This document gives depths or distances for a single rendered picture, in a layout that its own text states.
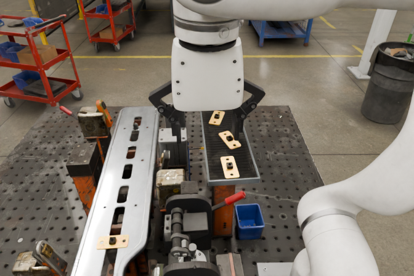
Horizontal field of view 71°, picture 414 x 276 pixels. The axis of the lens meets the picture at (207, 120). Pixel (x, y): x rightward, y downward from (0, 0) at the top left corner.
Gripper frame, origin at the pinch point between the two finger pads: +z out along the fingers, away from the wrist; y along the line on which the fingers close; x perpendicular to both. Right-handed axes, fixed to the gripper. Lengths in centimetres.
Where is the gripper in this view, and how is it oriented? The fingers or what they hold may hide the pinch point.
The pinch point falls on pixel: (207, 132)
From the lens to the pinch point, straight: 46.3
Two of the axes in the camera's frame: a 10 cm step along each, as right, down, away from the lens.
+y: -10.0, 0.5, -0.7
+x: 0.8, 5.7, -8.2
